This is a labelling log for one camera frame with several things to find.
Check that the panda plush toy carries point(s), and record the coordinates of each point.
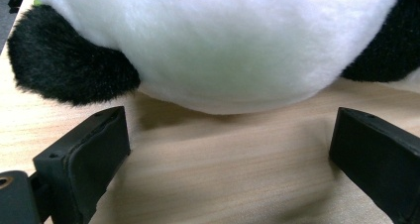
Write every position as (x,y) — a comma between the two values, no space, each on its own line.
(214,52)

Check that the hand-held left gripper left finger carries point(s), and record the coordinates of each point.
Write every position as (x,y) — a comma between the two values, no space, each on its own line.
(85,158)

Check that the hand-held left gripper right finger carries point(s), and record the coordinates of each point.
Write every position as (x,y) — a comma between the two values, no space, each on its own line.
(379,164)

